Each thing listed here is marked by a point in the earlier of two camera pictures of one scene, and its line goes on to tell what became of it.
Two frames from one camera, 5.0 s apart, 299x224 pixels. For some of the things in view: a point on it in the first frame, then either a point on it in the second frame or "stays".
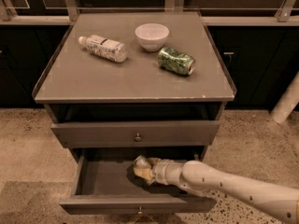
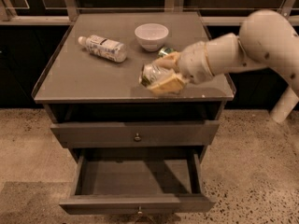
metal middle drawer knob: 140,213 stays
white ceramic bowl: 151,36 stays
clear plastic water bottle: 105,48 stays
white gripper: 161,173 -> 194,62
